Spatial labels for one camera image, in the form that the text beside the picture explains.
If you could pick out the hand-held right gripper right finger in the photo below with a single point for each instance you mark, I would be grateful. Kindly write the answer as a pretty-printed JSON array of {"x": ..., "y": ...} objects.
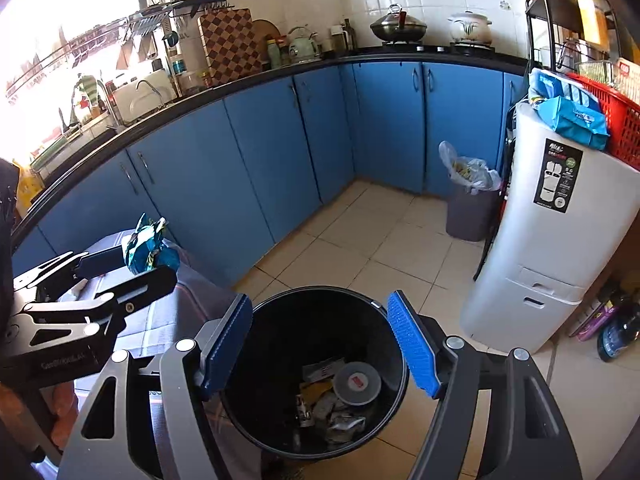
[{"x": 412, "y": 345}]

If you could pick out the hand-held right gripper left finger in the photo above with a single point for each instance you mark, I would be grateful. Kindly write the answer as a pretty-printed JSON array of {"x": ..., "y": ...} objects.
[{"x": 230, "y": 340}]

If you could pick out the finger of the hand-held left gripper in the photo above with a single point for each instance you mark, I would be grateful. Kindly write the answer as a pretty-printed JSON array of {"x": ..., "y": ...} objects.
[
  {"x": 100, "y": 262},
  {"x": 150, "y": 285}
]

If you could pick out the teal snack wrapper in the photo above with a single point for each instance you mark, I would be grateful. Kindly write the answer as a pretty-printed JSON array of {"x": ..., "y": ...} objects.
[{"x": 145, "y": 245}]

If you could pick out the black round trash bin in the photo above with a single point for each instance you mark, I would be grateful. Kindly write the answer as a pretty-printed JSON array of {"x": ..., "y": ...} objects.
[{"x": 280, "y": 340}]

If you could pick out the clear round plastic lid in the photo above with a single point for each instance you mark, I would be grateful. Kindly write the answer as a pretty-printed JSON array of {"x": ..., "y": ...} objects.
[{"x": 357, "y": 385}]

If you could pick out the white paper tag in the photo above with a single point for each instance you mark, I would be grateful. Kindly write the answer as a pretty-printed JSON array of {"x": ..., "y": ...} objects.
[{"x": 322, "y": 371}]

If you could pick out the orange wrapper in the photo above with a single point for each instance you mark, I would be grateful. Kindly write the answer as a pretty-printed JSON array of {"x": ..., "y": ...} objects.
[{"x": 315, "y": 391}]

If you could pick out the small silver wrapper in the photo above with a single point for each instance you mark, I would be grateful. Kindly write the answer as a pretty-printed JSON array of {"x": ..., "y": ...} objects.
[{"x": 303, "y": 410}]

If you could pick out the silver printed foil wrapper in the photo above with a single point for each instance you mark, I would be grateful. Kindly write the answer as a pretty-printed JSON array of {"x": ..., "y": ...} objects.
[{"x": 345, "y": 422}]

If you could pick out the grey trash bin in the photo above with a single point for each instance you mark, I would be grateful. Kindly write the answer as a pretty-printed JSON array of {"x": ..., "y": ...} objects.
[{"x": 470, "y": 215}]

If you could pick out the yellow plastic bottle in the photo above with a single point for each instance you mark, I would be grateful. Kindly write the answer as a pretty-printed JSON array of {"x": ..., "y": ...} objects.
[{"x": 27, "y": 185}]

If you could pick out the white refrigerator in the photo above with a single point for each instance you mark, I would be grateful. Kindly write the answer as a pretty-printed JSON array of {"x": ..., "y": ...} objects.
[{"x": 525, "y": 260}]

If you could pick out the blue kitchen cabinets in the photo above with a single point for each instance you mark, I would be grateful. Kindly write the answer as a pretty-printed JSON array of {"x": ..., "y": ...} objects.
[{"x": 250, "y": 160}]

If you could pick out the metal sink faucet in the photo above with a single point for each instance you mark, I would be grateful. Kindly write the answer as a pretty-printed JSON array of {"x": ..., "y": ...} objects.
[{"x": 150, "y": 87}]

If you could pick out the clear plastic bin bag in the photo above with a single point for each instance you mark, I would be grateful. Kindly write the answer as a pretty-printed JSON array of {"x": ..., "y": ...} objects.
[{"x": 480, "y": 170}]

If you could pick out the purple bag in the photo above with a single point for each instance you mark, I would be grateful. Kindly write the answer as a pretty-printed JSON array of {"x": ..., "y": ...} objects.
[{"x": 600, "y": 310}]

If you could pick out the black folding cart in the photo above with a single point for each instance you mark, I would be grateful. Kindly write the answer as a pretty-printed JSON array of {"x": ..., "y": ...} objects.
[{"x": 506, "y": 160}]

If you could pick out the large blue bottle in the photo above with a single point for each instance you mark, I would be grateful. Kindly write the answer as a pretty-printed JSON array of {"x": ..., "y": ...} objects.
[{"x": 620, "y": 340}]

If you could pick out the metal dish rack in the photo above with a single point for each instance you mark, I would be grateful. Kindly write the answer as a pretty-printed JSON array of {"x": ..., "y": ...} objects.
[{"x": 150, "y": 15}]

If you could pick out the checkered cutting board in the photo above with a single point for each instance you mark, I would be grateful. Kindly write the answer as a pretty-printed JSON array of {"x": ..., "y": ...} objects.
[{"x": 230, "y": 45}]

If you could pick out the blue tissue packet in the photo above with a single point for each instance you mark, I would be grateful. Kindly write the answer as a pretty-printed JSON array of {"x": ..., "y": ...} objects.
[
  {"x": 575, "y": 120},
  {"x": 560, "y": 85}
]

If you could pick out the black kitchen countertop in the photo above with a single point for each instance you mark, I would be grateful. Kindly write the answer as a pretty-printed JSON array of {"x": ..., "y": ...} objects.
[{"x": 320, "y": 62}]

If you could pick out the pale green kettle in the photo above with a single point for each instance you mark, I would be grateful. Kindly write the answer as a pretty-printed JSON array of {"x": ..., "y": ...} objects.
[{"x": 303, "y": 47}]

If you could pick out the gas stove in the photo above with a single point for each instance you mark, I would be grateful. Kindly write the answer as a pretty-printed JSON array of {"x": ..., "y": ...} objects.
[{"x": 440, "y": 48}]

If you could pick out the red plastic basket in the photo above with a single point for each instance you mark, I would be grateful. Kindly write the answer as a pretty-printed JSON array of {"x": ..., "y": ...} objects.
[{"x": 620, "y": 120}]

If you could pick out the dark glass bottle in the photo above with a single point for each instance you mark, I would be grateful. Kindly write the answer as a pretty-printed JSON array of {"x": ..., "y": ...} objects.
[{"x": 349, "y": 35}]

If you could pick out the black wok with lid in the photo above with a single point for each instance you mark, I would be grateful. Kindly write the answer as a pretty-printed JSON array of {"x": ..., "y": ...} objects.
[{"x": 400, "y": 27}]

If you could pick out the white ceramic pot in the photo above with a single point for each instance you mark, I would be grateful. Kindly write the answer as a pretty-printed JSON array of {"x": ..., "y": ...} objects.
[{"x": 470, "y": 27}]

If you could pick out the black metal shelf rack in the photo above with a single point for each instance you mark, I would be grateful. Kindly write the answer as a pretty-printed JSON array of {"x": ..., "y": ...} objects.
[{"x": 550, "y": 15}]

